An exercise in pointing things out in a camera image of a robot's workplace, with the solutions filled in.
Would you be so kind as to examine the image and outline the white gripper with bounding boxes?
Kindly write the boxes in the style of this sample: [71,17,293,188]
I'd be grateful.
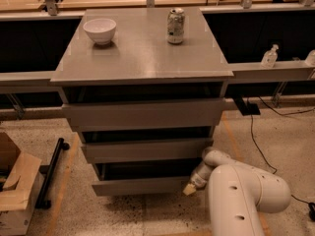
[183,162,214,196]

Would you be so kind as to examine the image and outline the grey bottom drawer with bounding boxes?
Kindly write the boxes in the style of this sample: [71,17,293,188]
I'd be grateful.
[92,159,200,196]

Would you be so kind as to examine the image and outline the grey drawer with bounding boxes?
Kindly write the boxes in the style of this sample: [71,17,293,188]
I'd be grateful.
[82,138,213,163]
[62,98,225,132]
[92,159,200,196]

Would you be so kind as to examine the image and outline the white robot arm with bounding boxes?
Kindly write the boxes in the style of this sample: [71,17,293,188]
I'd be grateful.
[183,147,291,236]

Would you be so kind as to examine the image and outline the grey top drawer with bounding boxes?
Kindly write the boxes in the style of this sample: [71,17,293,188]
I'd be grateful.
[62,98,225,132]

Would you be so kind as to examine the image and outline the grey middle drawer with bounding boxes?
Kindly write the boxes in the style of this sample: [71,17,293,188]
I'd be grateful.
[82,138,213,163]

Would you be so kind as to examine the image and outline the grey drawer cabinet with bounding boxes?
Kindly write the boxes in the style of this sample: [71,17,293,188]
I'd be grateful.
[50,7,234,182]

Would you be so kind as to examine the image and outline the black power adapter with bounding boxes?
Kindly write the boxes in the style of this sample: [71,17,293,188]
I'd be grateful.
[233,97,260,116]

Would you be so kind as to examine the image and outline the black metal bar stand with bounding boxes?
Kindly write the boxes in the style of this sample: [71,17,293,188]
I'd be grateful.
[35,138,70,209]

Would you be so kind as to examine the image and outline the clear sanitizer bottle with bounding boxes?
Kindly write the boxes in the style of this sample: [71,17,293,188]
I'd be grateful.
[261,44,279,68]

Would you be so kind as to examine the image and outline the open cardboard box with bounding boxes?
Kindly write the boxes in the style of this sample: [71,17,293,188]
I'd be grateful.
[0,133,43,236]

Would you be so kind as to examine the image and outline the white crumpled soda can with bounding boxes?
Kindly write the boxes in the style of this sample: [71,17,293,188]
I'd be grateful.
[167,8,185,44]

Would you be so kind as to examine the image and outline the white ceramic bowl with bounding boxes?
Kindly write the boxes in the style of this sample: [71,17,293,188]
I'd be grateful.
[83,18,116,45]

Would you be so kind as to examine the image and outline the black floor cable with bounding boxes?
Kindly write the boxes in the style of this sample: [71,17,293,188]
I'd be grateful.
[249,96,315,211]

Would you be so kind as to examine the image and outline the grey metal rail shelf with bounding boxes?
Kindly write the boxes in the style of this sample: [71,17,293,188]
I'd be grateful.
[0,60,315,87]

